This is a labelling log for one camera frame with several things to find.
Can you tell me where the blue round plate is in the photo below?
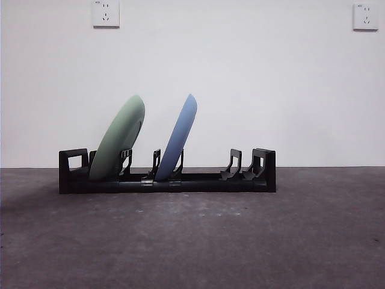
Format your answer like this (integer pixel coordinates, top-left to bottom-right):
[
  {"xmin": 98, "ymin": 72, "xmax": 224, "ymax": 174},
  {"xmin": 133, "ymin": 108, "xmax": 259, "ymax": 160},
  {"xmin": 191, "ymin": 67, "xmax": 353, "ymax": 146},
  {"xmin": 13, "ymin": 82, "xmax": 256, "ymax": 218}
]
[{"xmin": 156, "ymin": 93, "xmax": 199, "ymax": 184}]

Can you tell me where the green round plate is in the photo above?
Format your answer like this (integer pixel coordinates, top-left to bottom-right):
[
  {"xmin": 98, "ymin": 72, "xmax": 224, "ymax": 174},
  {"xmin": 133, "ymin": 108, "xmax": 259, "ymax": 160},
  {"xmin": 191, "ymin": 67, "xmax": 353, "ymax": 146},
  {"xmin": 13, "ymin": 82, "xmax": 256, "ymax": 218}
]
[{"xmin": 89, "ymin": 94, "xmax": 147, "ymax": 182}]

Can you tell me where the black plastic plate rack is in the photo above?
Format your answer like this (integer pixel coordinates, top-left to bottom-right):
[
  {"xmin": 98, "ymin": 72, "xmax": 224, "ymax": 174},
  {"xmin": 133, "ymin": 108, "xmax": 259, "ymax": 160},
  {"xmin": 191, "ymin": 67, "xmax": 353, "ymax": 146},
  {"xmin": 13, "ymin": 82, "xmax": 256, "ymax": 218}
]
[{"xmin": 58, "ymin": 147, "xmax": 277, "ymax": 194}]

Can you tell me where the white wall socket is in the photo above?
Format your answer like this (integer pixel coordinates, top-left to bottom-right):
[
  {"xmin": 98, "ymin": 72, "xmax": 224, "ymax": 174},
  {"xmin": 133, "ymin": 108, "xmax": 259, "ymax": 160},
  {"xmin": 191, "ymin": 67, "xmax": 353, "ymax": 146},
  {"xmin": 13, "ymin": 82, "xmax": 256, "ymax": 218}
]
[
  {"xmin": 92, "ymin": 0, "xmax": 120, "ymax": 30},
  {"xmin": 353, "ymin": 2, "xmax": 379, "ymax": 31}
]

